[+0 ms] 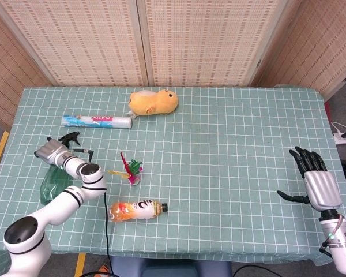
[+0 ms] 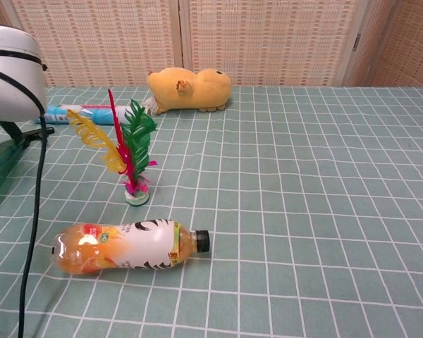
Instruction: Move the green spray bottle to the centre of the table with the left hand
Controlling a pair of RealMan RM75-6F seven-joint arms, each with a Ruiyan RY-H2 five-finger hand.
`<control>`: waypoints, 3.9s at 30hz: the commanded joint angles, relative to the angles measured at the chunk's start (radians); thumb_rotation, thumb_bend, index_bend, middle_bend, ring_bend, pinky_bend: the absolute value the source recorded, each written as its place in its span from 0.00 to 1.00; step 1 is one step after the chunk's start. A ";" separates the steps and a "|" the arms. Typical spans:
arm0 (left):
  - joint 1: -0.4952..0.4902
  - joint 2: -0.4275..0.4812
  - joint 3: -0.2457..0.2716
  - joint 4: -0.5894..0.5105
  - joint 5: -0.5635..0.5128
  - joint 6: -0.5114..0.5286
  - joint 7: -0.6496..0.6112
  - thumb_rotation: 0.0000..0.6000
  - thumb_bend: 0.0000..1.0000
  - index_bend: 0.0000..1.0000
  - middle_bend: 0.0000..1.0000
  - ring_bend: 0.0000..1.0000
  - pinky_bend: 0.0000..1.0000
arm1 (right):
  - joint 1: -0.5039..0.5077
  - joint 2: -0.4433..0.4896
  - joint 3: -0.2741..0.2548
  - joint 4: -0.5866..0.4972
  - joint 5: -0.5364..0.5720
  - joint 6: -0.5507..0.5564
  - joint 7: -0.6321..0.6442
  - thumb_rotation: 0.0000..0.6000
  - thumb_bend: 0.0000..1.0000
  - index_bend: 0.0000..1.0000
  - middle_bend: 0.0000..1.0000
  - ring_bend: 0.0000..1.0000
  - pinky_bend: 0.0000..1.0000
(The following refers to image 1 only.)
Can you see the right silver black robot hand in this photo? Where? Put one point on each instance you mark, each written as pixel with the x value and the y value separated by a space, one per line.
pixel 321 187

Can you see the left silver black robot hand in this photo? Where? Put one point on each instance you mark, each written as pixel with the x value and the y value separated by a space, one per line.
pixel 50 150

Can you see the green spray bottle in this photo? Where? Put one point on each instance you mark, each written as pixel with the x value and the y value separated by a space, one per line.
pixel 53 184

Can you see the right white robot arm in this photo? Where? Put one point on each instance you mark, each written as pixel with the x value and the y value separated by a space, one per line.
pixel 341 248

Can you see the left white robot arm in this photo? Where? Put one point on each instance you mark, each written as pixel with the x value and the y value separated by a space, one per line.
pixel 75 196

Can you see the orange drink bottle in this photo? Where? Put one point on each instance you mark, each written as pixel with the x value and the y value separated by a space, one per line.
pixel 132 211

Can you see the white power strip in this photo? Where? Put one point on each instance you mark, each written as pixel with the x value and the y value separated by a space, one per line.
pixel 343 140

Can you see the plastic wrap roll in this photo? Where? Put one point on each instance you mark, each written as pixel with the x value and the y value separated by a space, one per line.
pixel 98 122

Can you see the colourful feather shuttlecock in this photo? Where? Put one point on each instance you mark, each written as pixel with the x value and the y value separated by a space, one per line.
pixel 132 171

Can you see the green checked tablecloth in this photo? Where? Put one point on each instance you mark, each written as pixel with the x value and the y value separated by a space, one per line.
pixel 219 173

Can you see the bamboo folding screen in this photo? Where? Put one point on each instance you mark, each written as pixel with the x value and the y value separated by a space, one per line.
pixel 75 43

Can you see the yellow plush toy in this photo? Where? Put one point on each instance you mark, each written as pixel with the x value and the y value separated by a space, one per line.
pixel 155 102

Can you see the orange cardboard box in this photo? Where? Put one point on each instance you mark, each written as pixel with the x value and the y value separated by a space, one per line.
pixel 103 269

